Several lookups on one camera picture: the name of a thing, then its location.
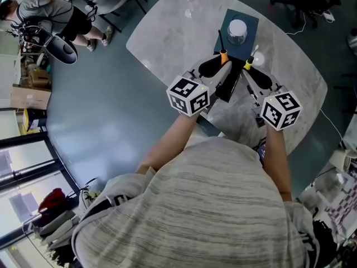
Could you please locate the person's left forearm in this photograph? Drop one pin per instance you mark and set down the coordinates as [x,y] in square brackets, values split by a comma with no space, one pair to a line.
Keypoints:
[170,144]

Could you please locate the black framed glass door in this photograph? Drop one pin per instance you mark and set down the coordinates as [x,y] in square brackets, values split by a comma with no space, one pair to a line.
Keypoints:
[28,139]

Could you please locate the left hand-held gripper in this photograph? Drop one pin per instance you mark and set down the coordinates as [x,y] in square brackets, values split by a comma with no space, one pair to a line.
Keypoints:
[187,96]

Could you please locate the black backpack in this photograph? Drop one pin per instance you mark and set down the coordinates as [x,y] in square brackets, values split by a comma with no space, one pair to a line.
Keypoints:
[325,241]

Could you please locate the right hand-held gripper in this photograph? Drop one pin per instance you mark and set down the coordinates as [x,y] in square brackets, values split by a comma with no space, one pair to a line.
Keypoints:
[280,110]

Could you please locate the person's right forearm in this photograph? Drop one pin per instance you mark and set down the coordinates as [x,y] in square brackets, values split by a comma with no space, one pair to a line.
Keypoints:
[276,160]

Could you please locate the brown cardboard box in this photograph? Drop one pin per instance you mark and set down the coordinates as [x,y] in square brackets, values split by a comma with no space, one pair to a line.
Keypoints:
[30,98]

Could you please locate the red bag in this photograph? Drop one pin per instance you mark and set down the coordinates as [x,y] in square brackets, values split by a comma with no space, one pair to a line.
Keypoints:
[53,200]

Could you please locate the yellow black box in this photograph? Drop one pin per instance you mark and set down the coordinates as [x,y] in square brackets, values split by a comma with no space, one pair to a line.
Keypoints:
[34,121]

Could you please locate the grey striped shirt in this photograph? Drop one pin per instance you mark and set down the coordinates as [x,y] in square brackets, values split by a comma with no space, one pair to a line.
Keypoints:
[195,219]

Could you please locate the black waist battery pack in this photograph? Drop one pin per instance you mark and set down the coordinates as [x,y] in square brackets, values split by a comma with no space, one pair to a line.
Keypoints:
[261,153]

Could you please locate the black oval chair seat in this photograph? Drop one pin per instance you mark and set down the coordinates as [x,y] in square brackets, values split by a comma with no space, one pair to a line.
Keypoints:
[62,50]

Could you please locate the purple checkered cloth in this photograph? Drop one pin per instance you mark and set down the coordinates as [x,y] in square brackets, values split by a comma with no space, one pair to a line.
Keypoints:
[341,205]

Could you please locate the glass jar white lid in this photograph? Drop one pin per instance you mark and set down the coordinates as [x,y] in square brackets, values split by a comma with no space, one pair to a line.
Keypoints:
[237,29]

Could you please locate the white power adapter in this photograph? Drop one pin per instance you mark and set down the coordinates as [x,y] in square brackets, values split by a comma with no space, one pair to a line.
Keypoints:
[329,15]

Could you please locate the dark teal tool box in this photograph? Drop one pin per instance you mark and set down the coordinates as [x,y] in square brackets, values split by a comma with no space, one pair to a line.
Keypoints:
[252,32]

